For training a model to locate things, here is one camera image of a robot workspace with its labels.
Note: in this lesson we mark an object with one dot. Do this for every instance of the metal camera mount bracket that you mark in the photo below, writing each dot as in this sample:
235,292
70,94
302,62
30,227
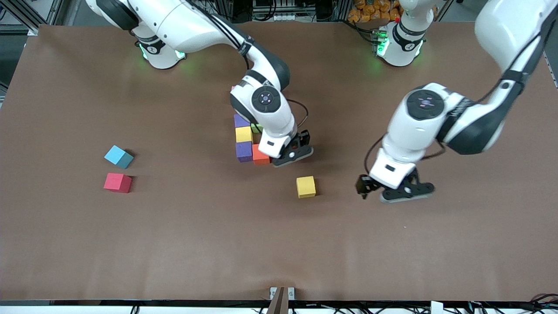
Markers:
282,301

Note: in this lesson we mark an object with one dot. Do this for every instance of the orange foam block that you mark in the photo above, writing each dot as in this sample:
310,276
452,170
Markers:
260,155

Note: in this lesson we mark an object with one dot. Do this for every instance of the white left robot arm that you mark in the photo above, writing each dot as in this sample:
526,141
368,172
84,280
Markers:
479,109

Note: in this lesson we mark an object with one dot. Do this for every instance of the brown table cover sheet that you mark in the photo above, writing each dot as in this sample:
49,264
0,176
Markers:
392,240

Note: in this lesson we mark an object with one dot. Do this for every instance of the small white box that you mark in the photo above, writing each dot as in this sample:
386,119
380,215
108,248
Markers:
437,307

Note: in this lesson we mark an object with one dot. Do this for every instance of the yellow foam block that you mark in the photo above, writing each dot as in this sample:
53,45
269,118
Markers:
243,134
306,186

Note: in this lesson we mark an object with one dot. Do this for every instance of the light blue foam block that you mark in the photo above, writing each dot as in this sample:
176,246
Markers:
117,156

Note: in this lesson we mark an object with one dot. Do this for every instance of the metal equipment rack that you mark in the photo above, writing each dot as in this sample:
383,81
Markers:
283,11

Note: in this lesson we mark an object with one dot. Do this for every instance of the purple foam block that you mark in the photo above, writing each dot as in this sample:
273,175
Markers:
240,121
244,151

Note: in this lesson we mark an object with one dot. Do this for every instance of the aluminium frame profile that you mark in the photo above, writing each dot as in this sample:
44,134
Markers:
545,48
19,13

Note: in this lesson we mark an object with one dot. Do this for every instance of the green foam block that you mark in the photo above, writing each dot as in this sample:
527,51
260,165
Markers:
256,128

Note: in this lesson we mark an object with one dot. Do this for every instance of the orange packets pile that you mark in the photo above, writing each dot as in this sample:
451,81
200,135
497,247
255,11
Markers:
370,11

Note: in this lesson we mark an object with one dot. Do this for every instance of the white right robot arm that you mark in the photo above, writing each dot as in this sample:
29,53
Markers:
196,30

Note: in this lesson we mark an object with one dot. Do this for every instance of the red foam block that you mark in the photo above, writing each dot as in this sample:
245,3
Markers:
117,182

